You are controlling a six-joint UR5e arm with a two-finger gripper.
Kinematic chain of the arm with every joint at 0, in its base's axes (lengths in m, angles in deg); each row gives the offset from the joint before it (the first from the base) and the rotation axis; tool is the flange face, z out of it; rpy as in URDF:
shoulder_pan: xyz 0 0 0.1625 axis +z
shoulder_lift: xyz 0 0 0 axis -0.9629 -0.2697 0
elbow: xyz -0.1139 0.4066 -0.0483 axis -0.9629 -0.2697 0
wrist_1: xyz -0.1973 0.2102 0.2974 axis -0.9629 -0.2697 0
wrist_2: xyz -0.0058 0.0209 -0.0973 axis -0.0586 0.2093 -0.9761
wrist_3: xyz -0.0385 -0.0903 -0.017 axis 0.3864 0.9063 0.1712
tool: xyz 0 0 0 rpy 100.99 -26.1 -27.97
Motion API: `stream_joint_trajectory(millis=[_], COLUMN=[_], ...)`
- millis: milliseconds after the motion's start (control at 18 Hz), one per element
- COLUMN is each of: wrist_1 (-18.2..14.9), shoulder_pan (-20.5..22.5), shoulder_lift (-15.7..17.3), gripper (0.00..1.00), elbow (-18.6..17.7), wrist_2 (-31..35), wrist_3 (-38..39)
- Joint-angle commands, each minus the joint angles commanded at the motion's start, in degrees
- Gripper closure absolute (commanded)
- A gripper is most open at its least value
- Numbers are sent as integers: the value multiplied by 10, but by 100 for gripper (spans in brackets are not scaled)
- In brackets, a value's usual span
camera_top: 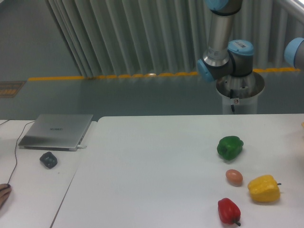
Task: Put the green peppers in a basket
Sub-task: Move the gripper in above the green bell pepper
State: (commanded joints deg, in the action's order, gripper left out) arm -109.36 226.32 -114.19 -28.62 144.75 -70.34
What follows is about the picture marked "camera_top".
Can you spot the person's hand on mouse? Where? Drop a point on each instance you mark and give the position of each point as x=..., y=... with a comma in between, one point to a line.
x=5, y=190

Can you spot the green bell pepper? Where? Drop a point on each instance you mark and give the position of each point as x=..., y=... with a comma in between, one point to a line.
x=230, y=147

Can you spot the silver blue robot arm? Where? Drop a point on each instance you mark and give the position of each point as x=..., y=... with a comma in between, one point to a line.
x=224, y=57

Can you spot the small black device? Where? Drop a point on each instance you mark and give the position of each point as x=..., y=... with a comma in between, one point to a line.
x=49, y=160

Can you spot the silver closed laptop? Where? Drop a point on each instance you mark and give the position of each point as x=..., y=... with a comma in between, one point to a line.
x=58, y=132

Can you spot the white usb plug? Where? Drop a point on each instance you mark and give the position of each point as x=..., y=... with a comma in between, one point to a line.
x=81, y=146

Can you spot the grey pleated curtain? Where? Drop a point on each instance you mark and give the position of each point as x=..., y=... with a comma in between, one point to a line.
x=130, y=37

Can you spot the red bell pepper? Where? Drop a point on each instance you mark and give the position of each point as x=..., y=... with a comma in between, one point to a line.
x=229, y=212

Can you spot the brown egg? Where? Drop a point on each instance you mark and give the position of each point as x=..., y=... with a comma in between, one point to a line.
x=234, y=177

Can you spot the yellow bell pepper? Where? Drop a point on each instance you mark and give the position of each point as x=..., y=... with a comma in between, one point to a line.
x=264, y=189

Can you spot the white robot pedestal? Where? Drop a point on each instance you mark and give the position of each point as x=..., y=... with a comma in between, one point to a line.
x=240, y=94

